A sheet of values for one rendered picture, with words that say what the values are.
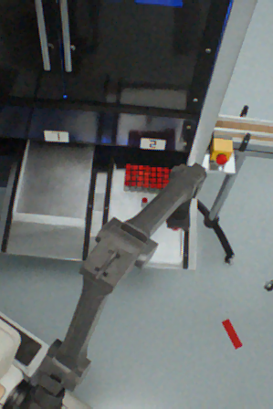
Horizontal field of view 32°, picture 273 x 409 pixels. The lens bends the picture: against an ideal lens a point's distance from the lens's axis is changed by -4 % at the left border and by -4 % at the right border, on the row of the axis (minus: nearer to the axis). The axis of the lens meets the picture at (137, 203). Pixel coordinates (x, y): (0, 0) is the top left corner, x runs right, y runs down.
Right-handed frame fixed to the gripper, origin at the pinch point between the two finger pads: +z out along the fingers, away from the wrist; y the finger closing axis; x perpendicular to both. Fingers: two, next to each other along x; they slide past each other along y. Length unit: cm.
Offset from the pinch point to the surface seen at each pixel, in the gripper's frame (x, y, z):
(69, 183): 36.3, 27.3, 16.8
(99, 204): 24.7, 18.3, 16.3
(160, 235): 2.8, 9.6, 20.0
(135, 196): 12.2, 24.0, 17.7
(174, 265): -2.6, -0.6, 21.8
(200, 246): -26, 56, 103
